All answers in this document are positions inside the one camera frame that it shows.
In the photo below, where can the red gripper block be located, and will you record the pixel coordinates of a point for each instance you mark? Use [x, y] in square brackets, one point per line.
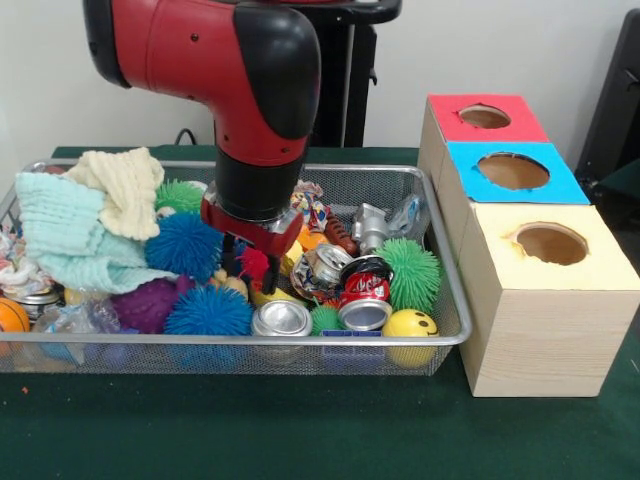
[262, 235]

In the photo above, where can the pale yellow plush toy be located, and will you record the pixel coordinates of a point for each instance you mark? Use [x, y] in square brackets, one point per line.
[235, 286]

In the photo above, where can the cream waffle cloth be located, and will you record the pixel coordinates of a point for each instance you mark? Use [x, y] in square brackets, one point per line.
[125, 185]

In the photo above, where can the mint green waffle cloth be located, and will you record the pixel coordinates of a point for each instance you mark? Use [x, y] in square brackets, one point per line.
[60, 235]

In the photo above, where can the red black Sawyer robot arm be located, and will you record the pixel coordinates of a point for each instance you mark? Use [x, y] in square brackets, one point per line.
[230, 70]

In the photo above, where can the clear shallow mesh bin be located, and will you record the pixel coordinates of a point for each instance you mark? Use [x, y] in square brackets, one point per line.
[440, 340]

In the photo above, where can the wooden box with three holes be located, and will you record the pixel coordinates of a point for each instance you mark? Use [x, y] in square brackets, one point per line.
[540, 310]

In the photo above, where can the blue spiky ball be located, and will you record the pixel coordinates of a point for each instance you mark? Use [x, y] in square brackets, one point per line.
[208, 312]
[185, 247]

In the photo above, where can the green spiky ball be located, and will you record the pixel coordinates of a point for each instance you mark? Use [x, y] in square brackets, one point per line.
[180, 195]

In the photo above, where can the purple spiky ball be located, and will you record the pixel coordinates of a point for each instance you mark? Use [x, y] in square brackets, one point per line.
[148, 303]

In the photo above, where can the black silver drink can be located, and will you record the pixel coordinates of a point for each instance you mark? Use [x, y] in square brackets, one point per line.
[366, 290]

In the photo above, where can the green fuzzy toy with eyes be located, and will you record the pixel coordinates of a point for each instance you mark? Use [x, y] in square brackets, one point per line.
[418, 272]

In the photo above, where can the yellow smiley ball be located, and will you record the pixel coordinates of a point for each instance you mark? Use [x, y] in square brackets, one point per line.
[412, 325]

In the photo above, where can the dark green table cloth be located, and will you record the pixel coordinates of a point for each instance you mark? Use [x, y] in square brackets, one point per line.
[300, 430]

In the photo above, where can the small orange basketball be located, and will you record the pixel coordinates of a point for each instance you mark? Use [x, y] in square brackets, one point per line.
[12, 315]

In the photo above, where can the black stand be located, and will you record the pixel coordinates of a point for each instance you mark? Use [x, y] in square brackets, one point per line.
[615, 110]

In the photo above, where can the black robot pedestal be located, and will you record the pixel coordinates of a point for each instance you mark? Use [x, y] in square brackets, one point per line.
[355, 90]

